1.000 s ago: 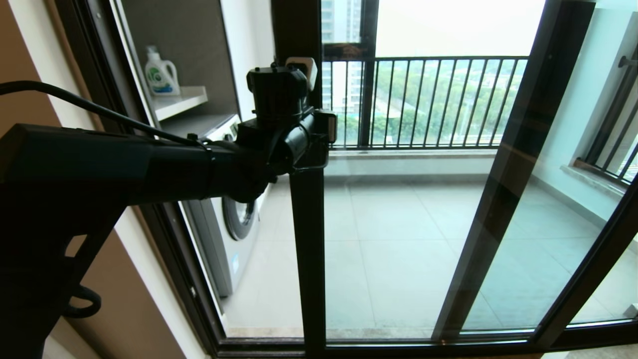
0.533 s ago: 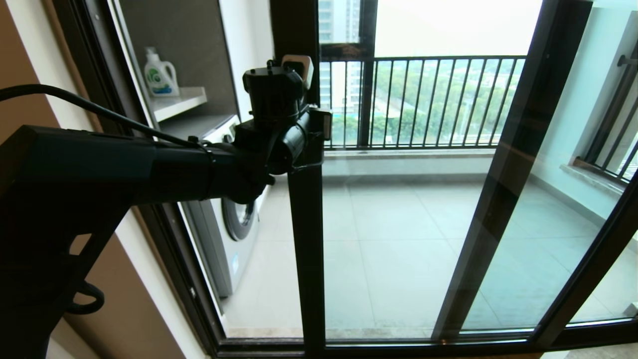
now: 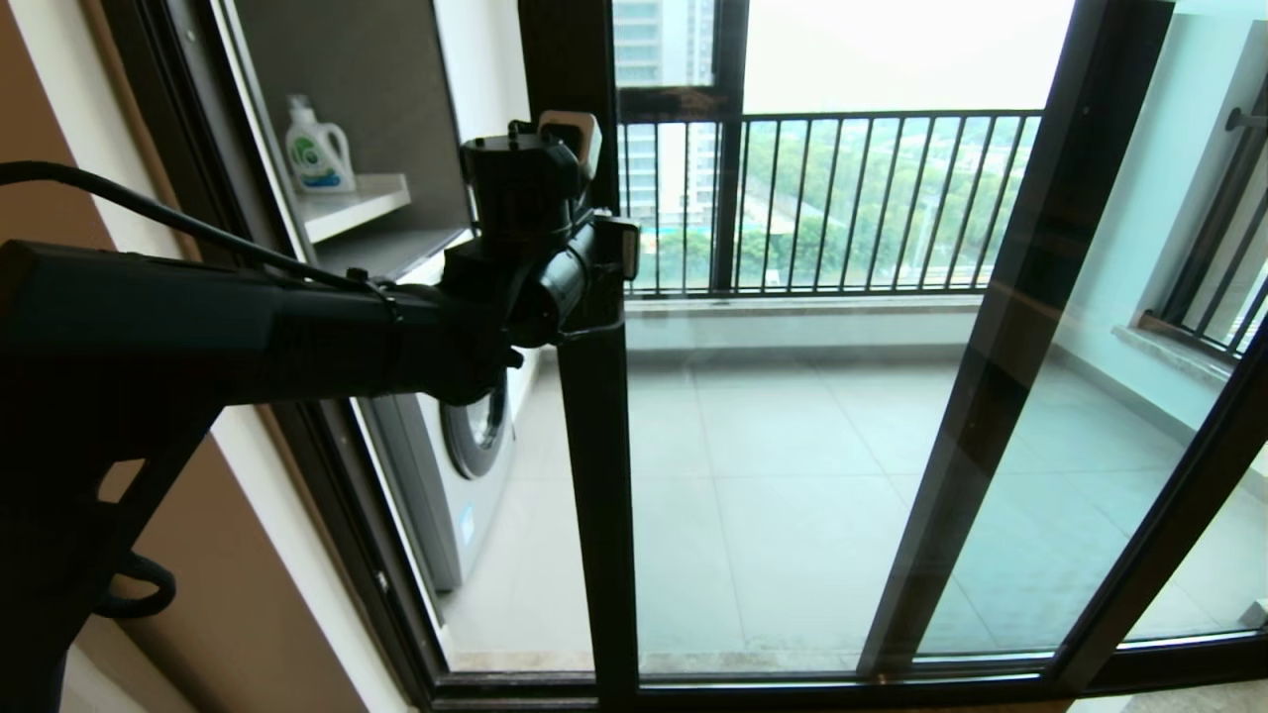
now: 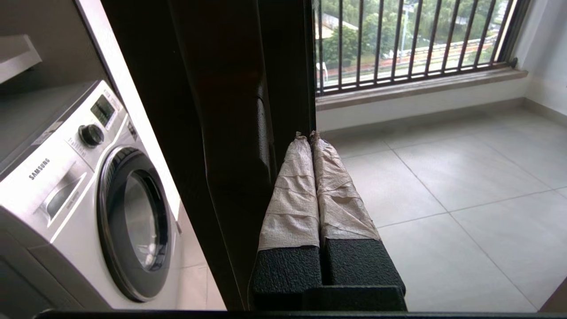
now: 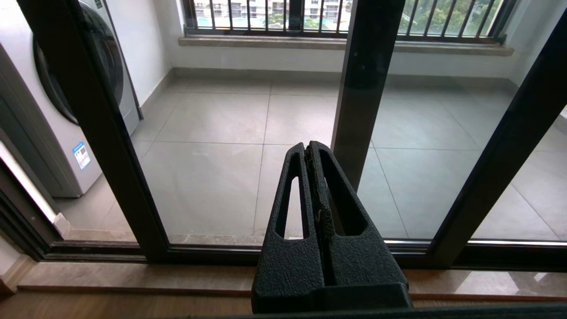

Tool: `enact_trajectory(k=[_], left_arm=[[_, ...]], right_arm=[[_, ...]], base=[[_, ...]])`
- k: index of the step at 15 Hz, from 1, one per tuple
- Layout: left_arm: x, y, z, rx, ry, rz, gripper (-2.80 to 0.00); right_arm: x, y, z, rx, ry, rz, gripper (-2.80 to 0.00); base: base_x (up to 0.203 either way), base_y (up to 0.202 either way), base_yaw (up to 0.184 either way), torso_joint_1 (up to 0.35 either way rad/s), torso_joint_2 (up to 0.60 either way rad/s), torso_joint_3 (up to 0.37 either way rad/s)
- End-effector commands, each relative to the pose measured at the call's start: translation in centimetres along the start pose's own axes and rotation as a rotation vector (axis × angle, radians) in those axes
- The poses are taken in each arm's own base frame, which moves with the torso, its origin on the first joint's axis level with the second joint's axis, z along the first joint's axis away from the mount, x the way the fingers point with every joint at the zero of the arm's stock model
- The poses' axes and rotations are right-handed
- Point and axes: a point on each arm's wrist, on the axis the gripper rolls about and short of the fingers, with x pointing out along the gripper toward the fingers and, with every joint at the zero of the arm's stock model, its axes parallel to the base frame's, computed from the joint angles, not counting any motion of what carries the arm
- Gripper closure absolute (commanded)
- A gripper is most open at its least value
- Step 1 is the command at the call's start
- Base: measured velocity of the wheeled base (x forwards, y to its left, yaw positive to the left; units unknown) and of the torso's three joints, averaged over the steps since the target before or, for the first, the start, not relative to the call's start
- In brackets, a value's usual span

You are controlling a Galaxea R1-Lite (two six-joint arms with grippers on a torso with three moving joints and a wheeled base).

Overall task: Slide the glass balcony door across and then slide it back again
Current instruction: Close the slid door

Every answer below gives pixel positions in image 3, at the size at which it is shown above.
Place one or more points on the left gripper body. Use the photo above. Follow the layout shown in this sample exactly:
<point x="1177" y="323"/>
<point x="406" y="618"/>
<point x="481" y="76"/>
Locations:
<point x="570" y="282"/>

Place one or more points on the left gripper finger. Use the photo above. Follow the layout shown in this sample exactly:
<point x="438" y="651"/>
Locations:
<point x="628" y="248"/>

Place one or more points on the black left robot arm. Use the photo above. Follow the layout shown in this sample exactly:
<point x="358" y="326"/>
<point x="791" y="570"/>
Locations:
<point x="149" y="327"/>

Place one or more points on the long stone window sill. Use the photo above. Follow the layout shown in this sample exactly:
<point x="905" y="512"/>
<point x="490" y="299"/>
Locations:
<point x="842" y="305"/>

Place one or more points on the white shelf board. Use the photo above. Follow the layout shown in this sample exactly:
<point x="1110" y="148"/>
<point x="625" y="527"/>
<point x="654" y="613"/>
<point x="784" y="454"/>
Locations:
<point x="352" y="205"/>

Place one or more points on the silver front-load washing machine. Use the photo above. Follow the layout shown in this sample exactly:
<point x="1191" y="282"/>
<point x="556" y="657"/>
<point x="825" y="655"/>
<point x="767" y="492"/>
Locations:
<point x="446" y="515"/>

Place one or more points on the dark brown cabinet panel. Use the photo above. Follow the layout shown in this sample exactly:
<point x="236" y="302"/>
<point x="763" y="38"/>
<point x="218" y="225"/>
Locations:
<point x="386" y="79"/>

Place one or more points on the white detergent bottle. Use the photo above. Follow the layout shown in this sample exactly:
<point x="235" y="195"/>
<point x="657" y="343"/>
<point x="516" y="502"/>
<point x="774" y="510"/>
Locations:
<point x="319" y="158"/>

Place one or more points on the black balcony railing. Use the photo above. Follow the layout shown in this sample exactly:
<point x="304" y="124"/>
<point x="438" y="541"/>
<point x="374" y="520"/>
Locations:
<point x="892" y="116"/>

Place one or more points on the black framed glass door panel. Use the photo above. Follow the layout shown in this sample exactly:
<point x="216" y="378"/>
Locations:
<point x="1040" y="297"/>

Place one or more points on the short stone window sill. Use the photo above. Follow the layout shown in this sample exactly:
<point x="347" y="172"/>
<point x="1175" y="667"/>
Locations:
<point x="1189" y="371"/>

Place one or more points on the black window frame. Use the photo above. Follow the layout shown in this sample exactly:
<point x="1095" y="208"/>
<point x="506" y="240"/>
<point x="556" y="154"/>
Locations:
<point x="731" y="198"/>

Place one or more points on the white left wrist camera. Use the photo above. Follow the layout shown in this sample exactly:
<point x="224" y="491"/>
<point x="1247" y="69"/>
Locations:
<point x="575" y="139"/>

